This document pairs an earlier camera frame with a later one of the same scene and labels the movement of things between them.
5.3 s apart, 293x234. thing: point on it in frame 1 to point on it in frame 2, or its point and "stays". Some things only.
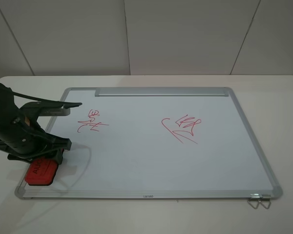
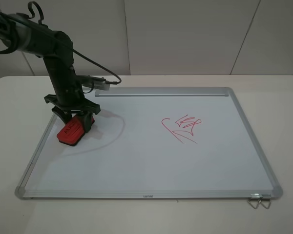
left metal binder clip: [254, 197] stays
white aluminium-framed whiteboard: [157, 143] stays
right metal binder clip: [266, 197] stays
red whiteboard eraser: [41, 171] to [70, 133]
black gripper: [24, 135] to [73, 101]
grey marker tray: [161, 92] stays
